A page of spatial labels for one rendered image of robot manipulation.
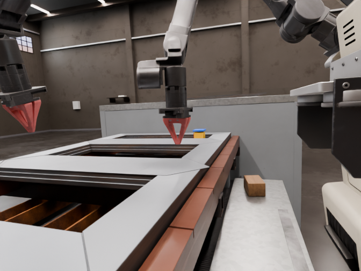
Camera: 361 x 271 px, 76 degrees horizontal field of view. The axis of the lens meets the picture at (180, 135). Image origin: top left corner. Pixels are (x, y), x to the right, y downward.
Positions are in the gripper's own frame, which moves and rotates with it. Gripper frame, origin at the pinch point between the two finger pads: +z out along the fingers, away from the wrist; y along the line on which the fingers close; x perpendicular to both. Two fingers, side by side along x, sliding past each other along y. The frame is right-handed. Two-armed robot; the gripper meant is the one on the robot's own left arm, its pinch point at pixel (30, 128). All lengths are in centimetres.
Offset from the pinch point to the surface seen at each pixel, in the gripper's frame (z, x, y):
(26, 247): 6.4, 24.0, 24.5
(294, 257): 29, 59, -2
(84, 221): 27.1, 7.1, -0.7
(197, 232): 13.6, 42.1, 10.9
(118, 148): 27, -10, -48
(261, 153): 47, 56, -90
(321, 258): 120, 95, -90
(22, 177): 17.0, -15.1, -4.3
